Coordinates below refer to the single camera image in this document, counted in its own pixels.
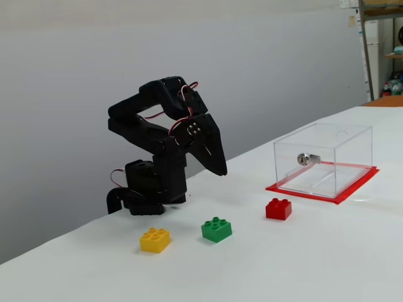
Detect red lego brick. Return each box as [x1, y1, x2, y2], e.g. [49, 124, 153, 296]
[265, 198, 292, 220]

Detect silver cam lock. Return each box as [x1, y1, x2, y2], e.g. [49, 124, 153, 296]
[297, 152, 322, 166]

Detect metal shelf rack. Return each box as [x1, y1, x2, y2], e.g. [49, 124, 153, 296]
[358, 0, 403, 101]

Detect white cabinet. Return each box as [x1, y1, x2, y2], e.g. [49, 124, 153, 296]
[365, 19, 384, 95]

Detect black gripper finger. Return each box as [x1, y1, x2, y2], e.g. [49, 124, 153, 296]
[174, 120, 222, 176]
[204, 128, 228, 176]

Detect transparent plastic box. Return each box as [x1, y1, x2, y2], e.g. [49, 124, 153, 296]
[273, 122, 373, 199]

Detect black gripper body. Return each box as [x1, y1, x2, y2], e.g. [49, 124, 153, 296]
[183, 89, 220, 143]

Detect orange table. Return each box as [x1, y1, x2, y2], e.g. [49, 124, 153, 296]
[361, 94, 403, 108]

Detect red white servo cable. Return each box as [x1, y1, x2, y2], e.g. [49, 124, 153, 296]
[110, 169, 127, 189]
[137, 109, 167, 121]
[168, 81, 200, 147]

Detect green plastic bottle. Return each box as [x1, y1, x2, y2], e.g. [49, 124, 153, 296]
[390, 74, 403, 96]

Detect yellow lego brick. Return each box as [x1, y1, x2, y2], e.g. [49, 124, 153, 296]
[139, 227, 171, 254]

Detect red tape frame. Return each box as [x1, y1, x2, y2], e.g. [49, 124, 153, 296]
[265, 160, 380, 206]

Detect black table clamp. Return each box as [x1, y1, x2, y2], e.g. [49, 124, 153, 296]
[106, 187, 139, 215]

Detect green lego brick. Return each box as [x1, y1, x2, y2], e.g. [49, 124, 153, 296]
[201, 216, 233, 243]

